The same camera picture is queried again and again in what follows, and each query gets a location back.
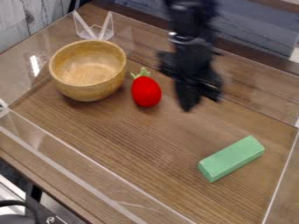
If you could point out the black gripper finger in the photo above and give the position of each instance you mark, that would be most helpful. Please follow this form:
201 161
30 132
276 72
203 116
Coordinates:
188 94
212 90

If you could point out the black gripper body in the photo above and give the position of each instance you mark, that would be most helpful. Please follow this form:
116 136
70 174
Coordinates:
188 63

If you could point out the red plush strawberry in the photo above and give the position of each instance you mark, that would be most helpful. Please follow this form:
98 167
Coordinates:
145 90

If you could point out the wooden bowl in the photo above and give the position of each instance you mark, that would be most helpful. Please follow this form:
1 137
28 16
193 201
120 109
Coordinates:
88 69

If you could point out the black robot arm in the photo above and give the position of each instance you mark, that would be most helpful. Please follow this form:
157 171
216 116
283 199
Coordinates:
189 18

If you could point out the green rectangular block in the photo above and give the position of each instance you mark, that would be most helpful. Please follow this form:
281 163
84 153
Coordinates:
228 159

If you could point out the clear acrylic corner bracket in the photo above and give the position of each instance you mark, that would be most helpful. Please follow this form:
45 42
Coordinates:
93 32

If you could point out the clear acrylic tray wall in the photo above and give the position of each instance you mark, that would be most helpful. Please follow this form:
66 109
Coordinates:
100 196

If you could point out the black table leg bracket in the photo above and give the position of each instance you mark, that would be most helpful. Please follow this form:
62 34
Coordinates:
50 211

